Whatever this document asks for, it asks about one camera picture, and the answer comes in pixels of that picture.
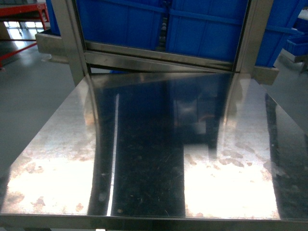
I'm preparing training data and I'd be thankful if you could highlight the blue plastic bin far right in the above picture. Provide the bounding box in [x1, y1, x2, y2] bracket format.
[256, 0, 308, 67]

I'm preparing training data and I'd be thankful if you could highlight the blue plastic bin left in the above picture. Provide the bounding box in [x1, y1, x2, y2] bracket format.
[76, 0, 167, 50]

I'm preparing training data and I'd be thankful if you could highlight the stainless steel shelf rack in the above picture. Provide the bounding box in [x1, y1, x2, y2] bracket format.
[36, 0, 279, 85]

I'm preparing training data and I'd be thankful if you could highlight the blue plastic bin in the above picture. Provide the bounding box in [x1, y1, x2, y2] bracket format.
[166, 0, 248, 63]
[76, 0, 167, 50]
[256, 0, 308, 67]

